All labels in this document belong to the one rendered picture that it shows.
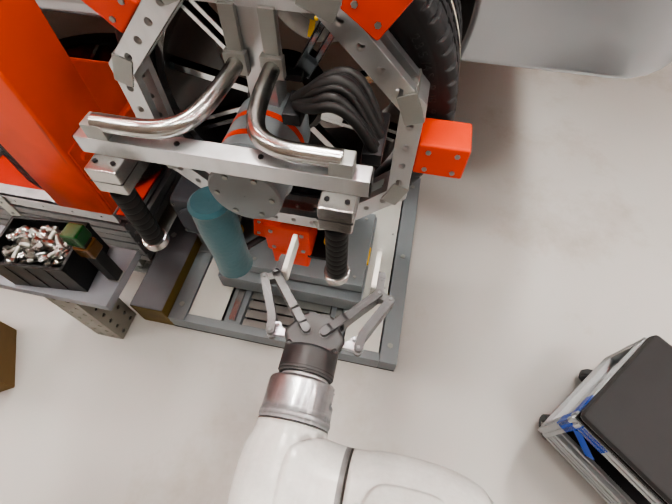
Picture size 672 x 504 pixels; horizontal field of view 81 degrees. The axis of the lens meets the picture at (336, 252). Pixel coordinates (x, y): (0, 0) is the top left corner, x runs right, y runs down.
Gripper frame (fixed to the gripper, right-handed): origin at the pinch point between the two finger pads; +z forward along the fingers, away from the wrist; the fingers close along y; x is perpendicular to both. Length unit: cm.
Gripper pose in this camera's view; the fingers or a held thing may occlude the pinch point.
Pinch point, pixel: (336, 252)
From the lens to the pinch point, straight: 62.7
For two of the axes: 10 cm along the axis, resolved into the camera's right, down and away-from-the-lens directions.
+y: 9.8, 1.7, -1.1
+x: 0.0, -5.3, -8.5
